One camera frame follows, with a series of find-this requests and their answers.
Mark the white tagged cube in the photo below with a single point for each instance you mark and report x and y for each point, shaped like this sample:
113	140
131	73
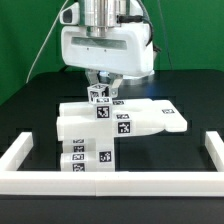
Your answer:
97	90
102	107

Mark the white U-shaped frame fence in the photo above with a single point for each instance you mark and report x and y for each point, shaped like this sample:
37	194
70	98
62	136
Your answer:
13	181

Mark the white chair back piece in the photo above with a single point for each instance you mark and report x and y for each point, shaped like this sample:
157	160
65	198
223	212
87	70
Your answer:
130	117

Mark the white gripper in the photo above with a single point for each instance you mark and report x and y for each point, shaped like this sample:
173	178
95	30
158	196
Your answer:
112	37

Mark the white chair seat piece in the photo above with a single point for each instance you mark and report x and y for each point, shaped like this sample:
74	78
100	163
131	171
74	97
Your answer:
105	161

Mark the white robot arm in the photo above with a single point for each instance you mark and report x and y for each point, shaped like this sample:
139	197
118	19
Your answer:
110	40

